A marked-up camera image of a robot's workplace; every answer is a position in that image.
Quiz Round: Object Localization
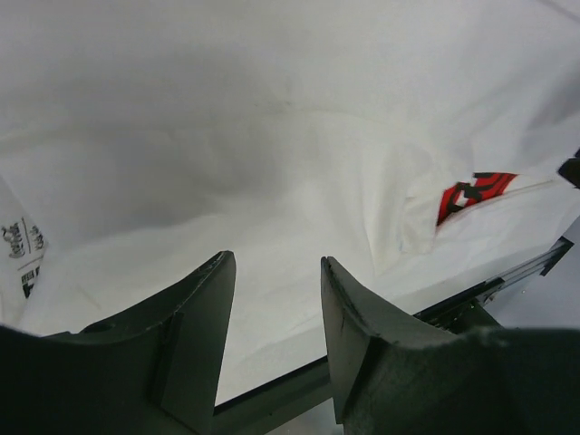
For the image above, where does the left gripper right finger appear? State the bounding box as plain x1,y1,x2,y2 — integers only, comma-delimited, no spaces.
321,257,579,434

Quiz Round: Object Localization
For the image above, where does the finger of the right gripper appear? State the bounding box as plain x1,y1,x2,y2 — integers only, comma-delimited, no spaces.
558,157,580,189

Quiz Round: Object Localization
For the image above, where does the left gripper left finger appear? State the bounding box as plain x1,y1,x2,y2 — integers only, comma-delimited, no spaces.
1,251,237,434

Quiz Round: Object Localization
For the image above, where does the white t-shirt with red print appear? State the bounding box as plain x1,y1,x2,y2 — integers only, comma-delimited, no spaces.
1,1,579,401

